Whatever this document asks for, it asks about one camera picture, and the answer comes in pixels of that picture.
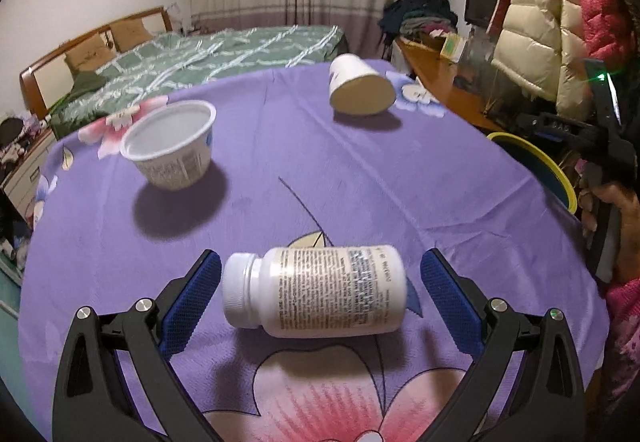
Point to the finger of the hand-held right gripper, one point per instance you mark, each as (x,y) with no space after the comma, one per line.
(550,127)

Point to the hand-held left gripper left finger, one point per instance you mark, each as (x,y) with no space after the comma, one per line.
(192,302)

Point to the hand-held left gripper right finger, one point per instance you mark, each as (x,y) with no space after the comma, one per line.
(450,302)

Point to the yellow-rimmed blue bin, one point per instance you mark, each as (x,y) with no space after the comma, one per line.
(547,172)

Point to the white pill bottle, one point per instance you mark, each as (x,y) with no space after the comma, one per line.
(330,292)

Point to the person's right forearm pink sleeve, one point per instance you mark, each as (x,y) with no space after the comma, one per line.
(625,332)

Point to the person's right hand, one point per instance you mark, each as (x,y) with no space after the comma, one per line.
(631,232)

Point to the wooden side desk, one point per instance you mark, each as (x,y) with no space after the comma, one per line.
(440,82)

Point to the small green box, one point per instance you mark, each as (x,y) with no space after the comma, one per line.
(452,47)

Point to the white plastic yogurt cup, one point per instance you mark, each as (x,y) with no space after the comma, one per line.
(170,157)

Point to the purple floral tablecloth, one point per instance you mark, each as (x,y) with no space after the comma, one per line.
(350,182)

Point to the pile of dark clothes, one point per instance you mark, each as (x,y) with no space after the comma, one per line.
(420,14)

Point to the white paper cup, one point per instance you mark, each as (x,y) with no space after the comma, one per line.
(357,92)

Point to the white nightstand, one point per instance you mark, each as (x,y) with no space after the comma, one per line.
(25,172)

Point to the dark green blanket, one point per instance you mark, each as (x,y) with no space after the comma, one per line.
(80,94)

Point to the green checked quilt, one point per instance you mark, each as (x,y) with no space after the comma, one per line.
(210,57)

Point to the dark clothes pile on nightstand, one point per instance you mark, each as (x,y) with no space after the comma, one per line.
(10,134)

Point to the brown pillow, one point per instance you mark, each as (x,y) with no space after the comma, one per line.
(90,53)
(131,34)

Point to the wooden bed headboard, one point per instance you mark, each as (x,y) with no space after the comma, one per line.
(50,62)

